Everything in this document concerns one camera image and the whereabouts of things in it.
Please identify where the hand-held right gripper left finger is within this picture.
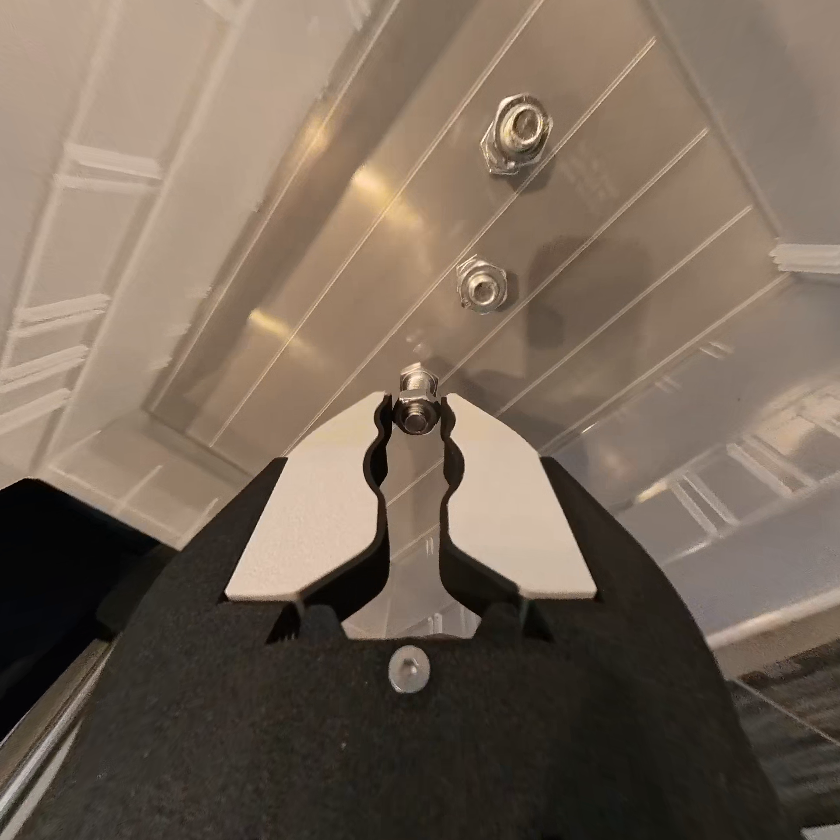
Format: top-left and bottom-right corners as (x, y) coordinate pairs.
(223, 391), (395, 602)

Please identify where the steel hex nut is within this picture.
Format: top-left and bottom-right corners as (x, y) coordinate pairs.
(455, 257), (508, 315)
(394, 388), (439, 434)
(480, 92), (557, 177)

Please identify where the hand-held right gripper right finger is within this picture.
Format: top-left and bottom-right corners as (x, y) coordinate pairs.
(438, 392), (599, 602)

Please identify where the clear plastic bin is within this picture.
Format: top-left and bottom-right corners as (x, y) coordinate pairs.
(0, 0), (840, 651)

